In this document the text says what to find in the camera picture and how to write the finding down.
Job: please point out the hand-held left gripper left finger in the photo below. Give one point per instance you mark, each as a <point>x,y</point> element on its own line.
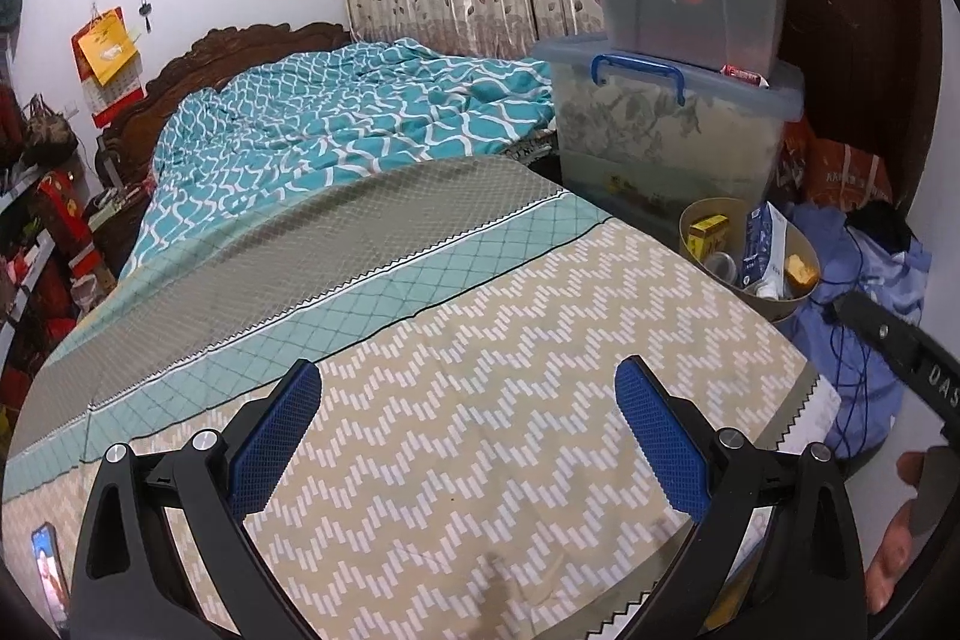
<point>274,437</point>

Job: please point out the orange wrapper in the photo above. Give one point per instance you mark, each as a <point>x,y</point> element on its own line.
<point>801,271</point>

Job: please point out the grey shelf unit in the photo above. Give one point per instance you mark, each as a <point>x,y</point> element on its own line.
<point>34,269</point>

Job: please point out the red gift box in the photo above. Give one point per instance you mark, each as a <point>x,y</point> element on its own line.
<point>67,220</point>

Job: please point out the teal patterned blanket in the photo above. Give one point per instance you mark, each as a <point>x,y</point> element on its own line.
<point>337,115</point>

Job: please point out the beige trash bin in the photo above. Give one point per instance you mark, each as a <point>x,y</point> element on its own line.
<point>784,310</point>

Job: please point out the red yellow wall calendar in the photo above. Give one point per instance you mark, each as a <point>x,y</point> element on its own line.
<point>109,51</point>

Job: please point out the black hanging ornament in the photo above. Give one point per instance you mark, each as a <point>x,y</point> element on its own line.
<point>144,6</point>

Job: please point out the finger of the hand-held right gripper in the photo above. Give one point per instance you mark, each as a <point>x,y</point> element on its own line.
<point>874,329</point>

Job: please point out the dark wooden door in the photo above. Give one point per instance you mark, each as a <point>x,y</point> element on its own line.
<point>855,10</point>

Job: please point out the brown handbag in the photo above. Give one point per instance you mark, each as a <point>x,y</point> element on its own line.
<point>49,130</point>

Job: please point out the beige chevron bed mat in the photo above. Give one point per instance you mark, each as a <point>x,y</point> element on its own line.
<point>450,385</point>

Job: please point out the person's right hand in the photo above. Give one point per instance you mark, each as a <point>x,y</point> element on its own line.
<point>892,565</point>

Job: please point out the red orange bag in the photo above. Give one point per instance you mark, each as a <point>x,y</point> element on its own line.
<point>847,175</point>

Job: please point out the hanging red clothes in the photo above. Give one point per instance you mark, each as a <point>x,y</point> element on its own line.
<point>9,123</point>

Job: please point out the smartphone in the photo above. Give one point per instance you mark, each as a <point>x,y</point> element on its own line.
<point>46,565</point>

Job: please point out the blue cloth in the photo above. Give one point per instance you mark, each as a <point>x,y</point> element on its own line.
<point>825,340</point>

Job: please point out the black cloth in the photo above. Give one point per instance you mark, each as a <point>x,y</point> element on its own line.
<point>877,227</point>

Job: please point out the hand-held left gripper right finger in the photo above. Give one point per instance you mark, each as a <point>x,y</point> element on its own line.
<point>660,437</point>

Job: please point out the yellow cardboard box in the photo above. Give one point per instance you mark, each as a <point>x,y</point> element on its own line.
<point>709,233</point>

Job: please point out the carved wooden headboard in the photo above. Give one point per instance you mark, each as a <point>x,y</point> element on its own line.
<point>247,44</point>

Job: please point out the small red packet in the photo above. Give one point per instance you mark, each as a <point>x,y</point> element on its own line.
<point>746,78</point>

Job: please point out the dark wooden nightstand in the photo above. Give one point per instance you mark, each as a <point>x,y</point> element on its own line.
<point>112,227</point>

